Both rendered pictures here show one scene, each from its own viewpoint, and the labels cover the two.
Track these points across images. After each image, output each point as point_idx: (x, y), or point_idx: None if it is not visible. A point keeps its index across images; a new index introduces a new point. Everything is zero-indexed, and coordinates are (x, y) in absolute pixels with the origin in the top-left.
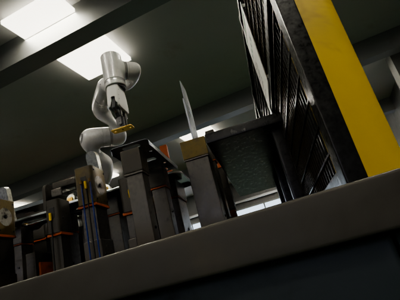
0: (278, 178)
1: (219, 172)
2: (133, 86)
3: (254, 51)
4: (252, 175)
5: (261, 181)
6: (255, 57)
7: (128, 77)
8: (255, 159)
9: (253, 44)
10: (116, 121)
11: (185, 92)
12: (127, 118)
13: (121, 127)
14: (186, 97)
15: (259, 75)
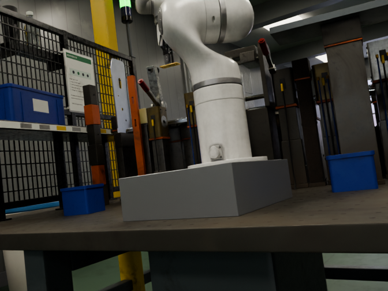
0: (61, 155)
1: (114, 139)
2: (142, 4)
3: (87, 84)
4: (53, 136)
5: (17, 136)
6: (84, 85)
7: (150, 14)
8: (84, 138)
9: (90, 83)
10: (173, 58)
11: (115, 63)
12: (160, 45)
13: (171, 66)
14: (116, 68)
15: (77, 90)
